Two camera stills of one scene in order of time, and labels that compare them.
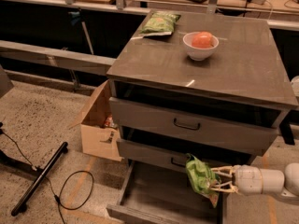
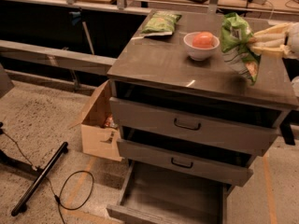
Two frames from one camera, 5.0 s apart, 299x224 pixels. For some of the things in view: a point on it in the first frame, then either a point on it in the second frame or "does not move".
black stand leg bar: (21, 203) does not move
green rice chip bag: (202, 177) to (234, 38)
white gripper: (248, 177) to (293, 38)
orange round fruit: (203, 40) does not move
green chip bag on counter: (160, 23) does not move
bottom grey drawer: (155, 194) does not move
